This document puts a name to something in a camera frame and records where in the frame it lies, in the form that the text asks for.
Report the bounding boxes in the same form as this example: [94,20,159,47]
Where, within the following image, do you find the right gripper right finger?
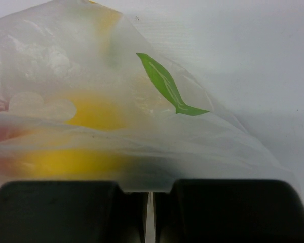
[154,179,304,242]

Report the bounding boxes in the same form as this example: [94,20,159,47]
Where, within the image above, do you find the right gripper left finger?
[0,181,144,242]

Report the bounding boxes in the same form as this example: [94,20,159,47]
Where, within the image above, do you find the translucent plastic bag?
[0,0,294,243]

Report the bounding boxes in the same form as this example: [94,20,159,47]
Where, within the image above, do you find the red fake apple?
[0,121,22,187]

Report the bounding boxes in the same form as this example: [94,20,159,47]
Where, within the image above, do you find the yellow fake lemon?
[18,1,129,179]

